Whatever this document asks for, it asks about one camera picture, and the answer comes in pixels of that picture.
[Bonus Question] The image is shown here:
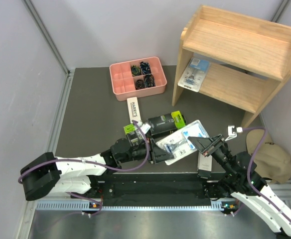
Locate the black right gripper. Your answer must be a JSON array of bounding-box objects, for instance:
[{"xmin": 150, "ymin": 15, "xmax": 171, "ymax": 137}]
[{"xmin": 188, "ymin": 133, "xmax": 236, "ymax": 176}]

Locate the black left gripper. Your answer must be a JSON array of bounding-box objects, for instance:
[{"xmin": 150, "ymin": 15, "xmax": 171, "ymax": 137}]
[{"xmin": 119, "ymin": 135, "xmax": 173, "ymax": 164}]

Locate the white razor box dark end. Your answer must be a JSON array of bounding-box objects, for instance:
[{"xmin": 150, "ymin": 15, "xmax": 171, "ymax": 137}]
[{"xmin": 197, "ymin": 153, "xmax": 212, "ymax": 179}]

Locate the blue white razor blister pack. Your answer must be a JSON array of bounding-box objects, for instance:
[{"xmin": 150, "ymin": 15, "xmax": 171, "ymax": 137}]
[{"xmin": 178, "ymin": 57, "xmax": 211, "ymax": 93}]

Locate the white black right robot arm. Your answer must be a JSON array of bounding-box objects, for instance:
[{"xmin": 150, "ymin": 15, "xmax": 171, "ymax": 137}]
[{"xmin": 188, "ymin": 134, "xmax": 291, "ymax": 239}]

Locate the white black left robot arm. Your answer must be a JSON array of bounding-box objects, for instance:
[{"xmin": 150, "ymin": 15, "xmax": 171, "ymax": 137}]
[{"xmin": 18, "ymin": 138, "xmax": 174, "ymax": 201}]

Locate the light wooden two-tier shelf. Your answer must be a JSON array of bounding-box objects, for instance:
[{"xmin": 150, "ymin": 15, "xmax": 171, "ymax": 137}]
[{"xmin": 172, "ymin": 5, "xmax": 291, "ymax": 127}]

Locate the black green Gillette razor box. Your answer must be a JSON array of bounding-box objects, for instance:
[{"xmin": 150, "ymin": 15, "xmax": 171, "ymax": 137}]
[{"xmin": 146, "ymin": 111, "xmax": 187, "ymax": 138}]

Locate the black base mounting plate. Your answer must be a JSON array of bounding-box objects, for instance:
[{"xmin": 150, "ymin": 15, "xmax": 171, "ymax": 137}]
[{"xmin": 70, "ymin": 173, "xmax": 236, "ymax": 201}]

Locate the black green face-print razor box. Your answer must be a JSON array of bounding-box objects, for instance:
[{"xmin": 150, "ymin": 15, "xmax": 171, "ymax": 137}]
[{"xmin": 124, "ymin": 123, "xmax": 144, "ymax": 147}]

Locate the white Harry's razor box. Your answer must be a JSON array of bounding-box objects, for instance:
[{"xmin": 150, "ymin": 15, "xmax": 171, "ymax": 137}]
[{"xmin": 127, "ymin": 97, "xmax": 141, "ymax": 122}]

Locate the beige baseball cap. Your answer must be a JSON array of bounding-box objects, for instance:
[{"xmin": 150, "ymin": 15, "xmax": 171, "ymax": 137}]
[{"xmin": 246, "ymin": 129, "xmax": 291, "ymax": 184}]

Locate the brown rolled tie in tray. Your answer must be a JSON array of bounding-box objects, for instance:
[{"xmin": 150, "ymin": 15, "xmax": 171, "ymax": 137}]
[{"xmin": 135, "ymin": 79, "xmax": 145, "ymax": 90}]

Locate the dark rolled tie in tray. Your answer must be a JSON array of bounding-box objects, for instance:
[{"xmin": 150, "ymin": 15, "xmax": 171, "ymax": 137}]
[{"xmin": 144, "ymin": 74, "xmax": 155, "ymax": 88}]

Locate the pink divided organizer tray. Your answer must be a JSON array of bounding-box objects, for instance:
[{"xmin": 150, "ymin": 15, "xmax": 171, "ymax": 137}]
[{"xmin": 109, "ymin": 56, "xmax": 167, "ymax": 101}]

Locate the green rolled tie in tray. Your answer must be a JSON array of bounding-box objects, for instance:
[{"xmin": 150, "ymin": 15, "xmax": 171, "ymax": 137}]
[{"xmin": 131, "ymin": 65, "xmax": 141, "ymax": 76}]

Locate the blue rolled tie in tray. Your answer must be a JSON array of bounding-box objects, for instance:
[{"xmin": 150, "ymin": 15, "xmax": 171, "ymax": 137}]
[{"xmin": 140, "ymin": 61, "xmax": 151, "ymax": 75}]

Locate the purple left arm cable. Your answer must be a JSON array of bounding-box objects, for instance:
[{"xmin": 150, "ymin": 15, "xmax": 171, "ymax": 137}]
[{"xmin": 17, "ymin": 119, "xmax": 151, "ymax": 185}]

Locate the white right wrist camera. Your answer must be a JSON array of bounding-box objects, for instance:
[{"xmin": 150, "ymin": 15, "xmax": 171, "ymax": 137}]
[{"xmin": 225, "ymin": 125, "xmax": 243, "ymax": 141}]

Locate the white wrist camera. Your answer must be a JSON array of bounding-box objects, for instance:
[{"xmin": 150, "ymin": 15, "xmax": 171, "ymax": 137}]
[
  {"xmin": 134, "ymin": 121, "xmax": 151, "ymax": 135},
  {"xmin": 225, "ymin": 125, "xmax": 243, "ymax": 141}
]

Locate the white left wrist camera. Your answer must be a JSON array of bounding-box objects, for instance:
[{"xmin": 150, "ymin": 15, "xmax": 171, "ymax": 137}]
[{"xmin": 134, "ymin": 121, "xmax": 151, "ymax": 135}]

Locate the grey slotted cable duct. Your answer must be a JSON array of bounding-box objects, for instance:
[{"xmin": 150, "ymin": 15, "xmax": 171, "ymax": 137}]
[{"xmin": 35, "ymin": 200, "xmax": 238, "ymax": 212}]

